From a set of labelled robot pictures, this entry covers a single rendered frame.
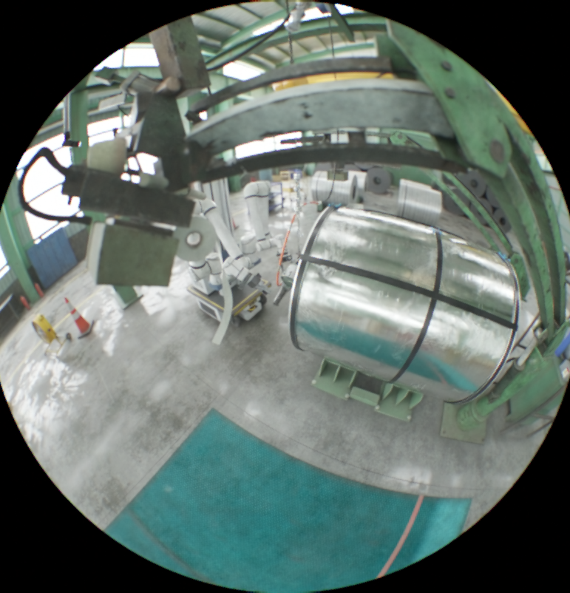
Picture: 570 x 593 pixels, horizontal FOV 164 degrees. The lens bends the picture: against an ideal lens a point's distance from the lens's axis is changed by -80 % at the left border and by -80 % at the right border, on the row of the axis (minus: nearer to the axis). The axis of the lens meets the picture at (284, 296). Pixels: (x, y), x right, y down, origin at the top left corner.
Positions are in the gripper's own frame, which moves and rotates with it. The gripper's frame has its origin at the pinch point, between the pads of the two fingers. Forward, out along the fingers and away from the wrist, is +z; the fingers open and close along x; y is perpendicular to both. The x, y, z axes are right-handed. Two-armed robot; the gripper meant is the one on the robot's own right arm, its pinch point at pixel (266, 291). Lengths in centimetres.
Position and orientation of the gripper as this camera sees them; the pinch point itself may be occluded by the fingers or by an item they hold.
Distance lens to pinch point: 132.3
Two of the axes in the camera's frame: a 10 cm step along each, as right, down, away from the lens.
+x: -3.9, 1.0, 9.2
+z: 7.7, 5.8, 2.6
